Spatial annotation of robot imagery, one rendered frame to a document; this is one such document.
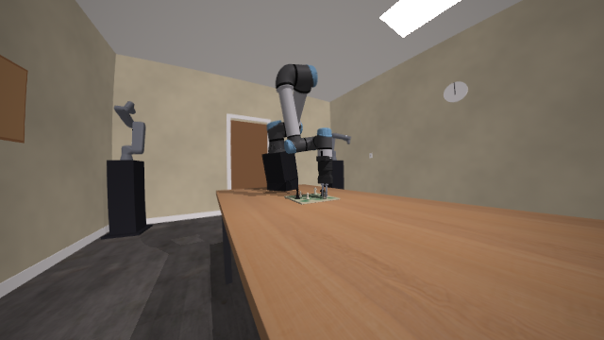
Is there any green and white chessboard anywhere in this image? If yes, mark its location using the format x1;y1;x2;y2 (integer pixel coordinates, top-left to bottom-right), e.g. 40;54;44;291
284;193;340;204

